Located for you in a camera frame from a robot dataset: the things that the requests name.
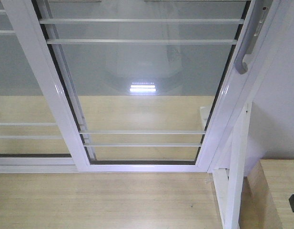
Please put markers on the white sliding glass door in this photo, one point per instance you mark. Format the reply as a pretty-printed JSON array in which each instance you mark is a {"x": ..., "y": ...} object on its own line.
[{"x": 140, "y": 48}]

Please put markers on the white wooden support brace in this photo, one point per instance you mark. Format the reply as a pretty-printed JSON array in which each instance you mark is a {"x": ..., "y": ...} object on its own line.
[{"x": 228, "y": 172}]

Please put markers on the grey door lock plate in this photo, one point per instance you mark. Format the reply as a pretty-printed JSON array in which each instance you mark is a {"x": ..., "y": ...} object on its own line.
[{"x": 265, "y": 8}]

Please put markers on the beige wooden platform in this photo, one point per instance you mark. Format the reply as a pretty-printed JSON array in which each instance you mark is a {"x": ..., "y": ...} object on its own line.
[{"x": 126, "y": 128}]

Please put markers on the grey door handle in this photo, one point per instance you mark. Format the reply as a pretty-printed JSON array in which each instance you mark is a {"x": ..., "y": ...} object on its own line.
[{"x": 241, "y": 66}]

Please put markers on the white bottom door track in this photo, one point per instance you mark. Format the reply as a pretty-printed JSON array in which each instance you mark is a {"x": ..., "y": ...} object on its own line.
[{"x": 37, "y": 165}]

